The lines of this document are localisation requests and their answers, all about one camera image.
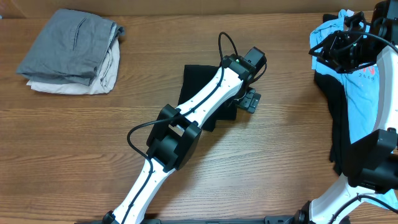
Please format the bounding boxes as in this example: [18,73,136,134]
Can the folded white trousers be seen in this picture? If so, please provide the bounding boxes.
[27,39,120,95]

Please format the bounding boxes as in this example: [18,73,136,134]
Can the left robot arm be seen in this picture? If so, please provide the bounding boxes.
[102,47,267,223]

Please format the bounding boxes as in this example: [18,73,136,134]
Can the black t-shirt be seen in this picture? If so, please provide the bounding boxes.
[178,65,237,132]

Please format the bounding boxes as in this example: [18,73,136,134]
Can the folded grey trousers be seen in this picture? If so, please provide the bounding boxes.
[16,9,124,86]

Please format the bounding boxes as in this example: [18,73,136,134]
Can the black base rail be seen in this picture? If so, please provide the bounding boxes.
[74,215,312,224]

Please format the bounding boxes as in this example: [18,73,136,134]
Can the light blue printed t-shirt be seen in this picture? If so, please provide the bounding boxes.
[309,9,398,210]

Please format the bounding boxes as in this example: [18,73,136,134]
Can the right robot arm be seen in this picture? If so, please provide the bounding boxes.
[289,1,397,223]

